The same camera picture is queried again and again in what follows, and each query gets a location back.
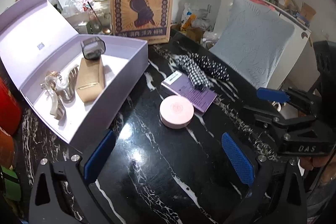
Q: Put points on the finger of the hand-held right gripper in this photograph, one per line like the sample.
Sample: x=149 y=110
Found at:
x=262 y=114
x=271 y=95

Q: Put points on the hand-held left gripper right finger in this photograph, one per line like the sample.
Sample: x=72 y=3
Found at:
x=237 y=158

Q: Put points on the gold rectangular box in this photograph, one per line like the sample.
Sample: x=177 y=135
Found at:
x=90 y=79

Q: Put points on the white plastic bag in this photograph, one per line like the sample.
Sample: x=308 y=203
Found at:
x=189 y=14

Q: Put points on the red canister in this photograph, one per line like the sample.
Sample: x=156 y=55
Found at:
x=8 y=106

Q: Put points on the person's right hand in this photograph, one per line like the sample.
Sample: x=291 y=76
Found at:
x=313 y=162

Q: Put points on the pink round compact box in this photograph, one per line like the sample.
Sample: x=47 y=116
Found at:
x=176 y=110

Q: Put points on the lavender gift box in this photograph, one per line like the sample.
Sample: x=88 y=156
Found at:
x=31 y=29

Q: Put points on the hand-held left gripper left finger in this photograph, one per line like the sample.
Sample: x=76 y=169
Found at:
x=101 y=158

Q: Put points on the printed brown paper bag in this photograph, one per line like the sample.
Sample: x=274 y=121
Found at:
x=141 y=3

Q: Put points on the cardboard box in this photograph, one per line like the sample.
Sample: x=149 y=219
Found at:
x=195 y=33

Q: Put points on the pearl white hair claw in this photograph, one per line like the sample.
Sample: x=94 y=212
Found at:
x=56 y=106

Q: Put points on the purple box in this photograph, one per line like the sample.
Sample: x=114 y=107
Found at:
x=199 y=100

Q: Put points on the black polka dot scrunchie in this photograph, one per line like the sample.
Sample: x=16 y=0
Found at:
x=215 y=67

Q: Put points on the chair with blue-grey cover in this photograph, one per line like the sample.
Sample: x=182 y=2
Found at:
x=252 y=35

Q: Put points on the smoky transparent cube bottle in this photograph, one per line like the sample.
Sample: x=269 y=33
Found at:
x=92 y=48

